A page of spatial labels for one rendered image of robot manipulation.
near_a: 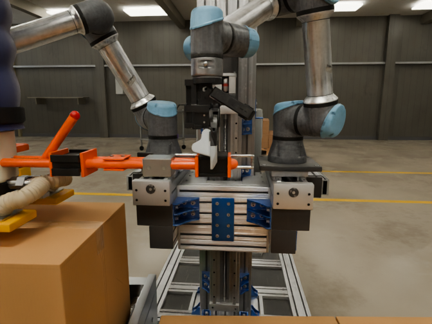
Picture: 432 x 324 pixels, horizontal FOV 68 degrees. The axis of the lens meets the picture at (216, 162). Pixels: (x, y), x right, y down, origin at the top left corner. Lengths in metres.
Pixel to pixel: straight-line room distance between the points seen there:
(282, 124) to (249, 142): 0.24
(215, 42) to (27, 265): 0.61
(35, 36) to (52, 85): 12.02
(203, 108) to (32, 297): 0.53
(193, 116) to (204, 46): 0.16
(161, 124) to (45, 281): 0.70
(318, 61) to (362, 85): 10.83
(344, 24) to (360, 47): 0.93
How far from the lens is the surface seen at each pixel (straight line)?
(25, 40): 1.21
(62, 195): 1.00
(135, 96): 1.37
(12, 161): 0.92
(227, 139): 1.35
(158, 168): 0.77
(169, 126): 1.25
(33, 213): 0.89
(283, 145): 1.22
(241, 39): 0.82
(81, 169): 0.82
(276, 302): 1.90
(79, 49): 12.79
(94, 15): 1.24
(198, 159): 0.74
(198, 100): 0.76
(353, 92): 11.84
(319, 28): 1.12
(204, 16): 0.76
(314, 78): 1.13
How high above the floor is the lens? 1.27
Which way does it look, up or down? 11 degrees down
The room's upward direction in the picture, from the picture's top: straight up
